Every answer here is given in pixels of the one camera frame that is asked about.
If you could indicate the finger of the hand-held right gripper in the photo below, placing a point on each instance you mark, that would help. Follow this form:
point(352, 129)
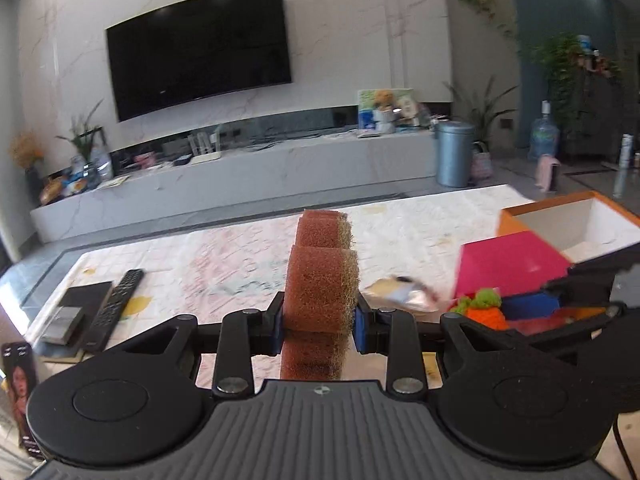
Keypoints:
point(600, 267)
point(580, 295)

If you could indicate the brown scouring sponge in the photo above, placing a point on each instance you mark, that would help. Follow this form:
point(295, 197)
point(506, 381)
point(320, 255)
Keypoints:
point(320, 290)

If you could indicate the hanging vine plant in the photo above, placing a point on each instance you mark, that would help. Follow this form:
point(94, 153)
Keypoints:
point(482, 2)

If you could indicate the leafy green plants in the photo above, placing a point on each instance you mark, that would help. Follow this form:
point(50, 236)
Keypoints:
point(562, 70)

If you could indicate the blue and white packets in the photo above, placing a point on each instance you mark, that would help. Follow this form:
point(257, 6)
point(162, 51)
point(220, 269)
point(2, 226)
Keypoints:
point(82, 175)

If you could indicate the orange box with white inside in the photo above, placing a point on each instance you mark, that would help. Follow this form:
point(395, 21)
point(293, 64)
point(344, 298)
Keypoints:
point(575, 220)

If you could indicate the blue water jug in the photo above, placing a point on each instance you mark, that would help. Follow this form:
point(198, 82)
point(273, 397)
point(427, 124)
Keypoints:
point(544, 135)

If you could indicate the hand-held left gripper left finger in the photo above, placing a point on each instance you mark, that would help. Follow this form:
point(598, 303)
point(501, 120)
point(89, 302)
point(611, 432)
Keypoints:
point(276, 332)

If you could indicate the orange carrot plush toy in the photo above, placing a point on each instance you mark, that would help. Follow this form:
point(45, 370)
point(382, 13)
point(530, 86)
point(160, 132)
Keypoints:
point(482, 312)

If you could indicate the grey-blue trash can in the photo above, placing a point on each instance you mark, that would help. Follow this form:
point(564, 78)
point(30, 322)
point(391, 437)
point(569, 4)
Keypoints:
point(454, 155)

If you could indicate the black remote control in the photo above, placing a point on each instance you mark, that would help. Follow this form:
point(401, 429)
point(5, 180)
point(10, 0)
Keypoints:
point(112, 310)

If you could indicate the black notebook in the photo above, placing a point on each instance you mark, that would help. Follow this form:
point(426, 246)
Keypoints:
point(87, 295)

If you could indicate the green plant in glass vase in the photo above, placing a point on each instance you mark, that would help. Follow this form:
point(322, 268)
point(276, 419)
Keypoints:
point(85, 140)

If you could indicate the black flat television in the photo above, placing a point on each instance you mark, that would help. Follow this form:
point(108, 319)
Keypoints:
point(200, 50)

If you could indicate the white router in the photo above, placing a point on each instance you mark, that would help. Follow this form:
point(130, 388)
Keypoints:
point(206, 152)

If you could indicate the dark cabinet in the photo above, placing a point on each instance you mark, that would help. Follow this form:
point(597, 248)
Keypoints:
point(605, 115)

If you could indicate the yellow flowers in dark vase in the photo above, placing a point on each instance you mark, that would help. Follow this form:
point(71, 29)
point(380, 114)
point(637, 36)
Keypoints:
point(29, 152)

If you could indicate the pink box lid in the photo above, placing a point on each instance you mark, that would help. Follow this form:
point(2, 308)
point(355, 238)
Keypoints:
point(510, 265)

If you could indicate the white marble television console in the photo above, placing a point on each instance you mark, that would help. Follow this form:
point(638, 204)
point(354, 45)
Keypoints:
point(275, 175)

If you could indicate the blue box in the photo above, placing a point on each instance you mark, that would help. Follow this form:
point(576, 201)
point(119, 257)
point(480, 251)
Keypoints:
point(530, 305)

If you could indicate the foil snack packet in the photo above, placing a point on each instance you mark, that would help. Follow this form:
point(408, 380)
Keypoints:
point(400, 295)

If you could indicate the pink space heater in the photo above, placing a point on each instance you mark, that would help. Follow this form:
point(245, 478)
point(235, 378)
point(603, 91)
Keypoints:
point(546, 172)

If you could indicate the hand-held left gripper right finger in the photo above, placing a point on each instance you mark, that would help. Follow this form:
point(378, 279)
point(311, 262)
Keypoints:
point(361, 330)

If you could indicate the green painted canvas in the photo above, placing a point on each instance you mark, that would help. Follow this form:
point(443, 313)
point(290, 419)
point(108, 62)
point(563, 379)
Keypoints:
point(367, 105)

